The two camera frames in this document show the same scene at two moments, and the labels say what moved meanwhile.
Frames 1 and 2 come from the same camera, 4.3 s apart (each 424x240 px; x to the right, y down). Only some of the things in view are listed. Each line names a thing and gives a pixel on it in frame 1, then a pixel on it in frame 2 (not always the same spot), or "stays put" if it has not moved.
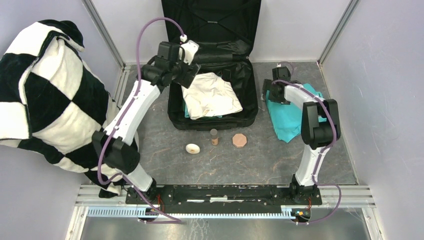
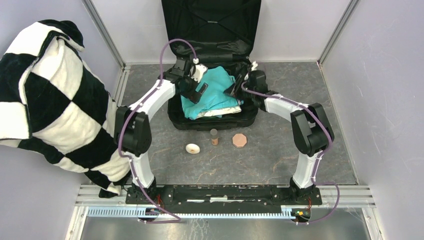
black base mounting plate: x=227 y=199 stays put
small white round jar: x=192 y=148 stays put
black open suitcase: x=225 y=31 stays put
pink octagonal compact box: x=239 y=140 stays put
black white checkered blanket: x=52 y=100 stays put
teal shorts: x=286 y=119 → x=218 y=80
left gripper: x=185 y=80 → x=193 y=96
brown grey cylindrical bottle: x=214 y=135 stays put
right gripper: x=268 y=85 → x=232 y=90
